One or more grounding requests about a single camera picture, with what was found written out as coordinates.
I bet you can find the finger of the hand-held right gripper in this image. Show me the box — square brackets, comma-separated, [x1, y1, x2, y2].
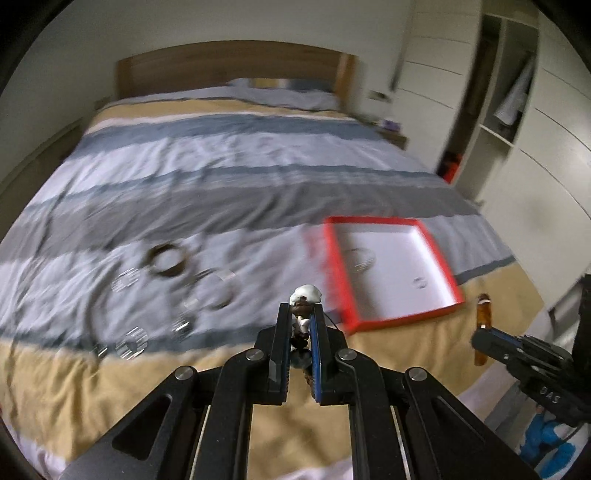
[471, 327, 525, 367]

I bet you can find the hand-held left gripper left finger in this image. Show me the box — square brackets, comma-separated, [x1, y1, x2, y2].
[59, 302, 296, 480]

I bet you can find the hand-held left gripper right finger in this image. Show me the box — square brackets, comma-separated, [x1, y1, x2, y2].
[308, 305, 541, 480]

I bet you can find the amber bangle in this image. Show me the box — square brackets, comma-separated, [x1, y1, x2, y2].
[474, 293, 494, 367]

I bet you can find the large clear bangle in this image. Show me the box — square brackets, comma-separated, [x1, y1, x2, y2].
[187, 270, 237, 311]

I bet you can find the red shallow box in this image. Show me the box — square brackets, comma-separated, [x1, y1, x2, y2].
[322, 217, 465, 336]

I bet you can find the dark brown bangle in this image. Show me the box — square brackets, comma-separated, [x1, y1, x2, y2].
[147, 244, 189, 278]

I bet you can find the bed with striped duvet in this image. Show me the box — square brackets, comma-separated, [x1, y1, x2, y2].
[0, 85, 541, 480]

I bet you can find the orange thing in wardrobe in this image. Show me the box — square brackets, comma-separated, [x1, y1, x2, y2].
[441, 154, 462, 183]

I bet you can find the white wardrobe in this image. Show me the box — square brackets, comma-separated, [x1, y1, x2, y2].
[392, 0, 591, 324]

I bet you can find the wooden nightstand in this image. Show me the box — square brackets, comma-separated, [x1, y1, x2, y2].
[375, 124, 409, 151]

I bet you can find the hanging white garment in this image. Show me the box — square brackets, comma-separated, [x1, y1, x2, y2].
[492, 60, 532, 125]

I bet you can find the grey pillow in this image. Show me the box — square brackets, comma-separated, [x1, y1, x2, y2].
[226, 78, 335, 110]

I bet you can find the wooden headboard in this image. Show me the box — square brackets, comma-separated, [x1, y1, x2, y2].
[115, 41, 360, 116]

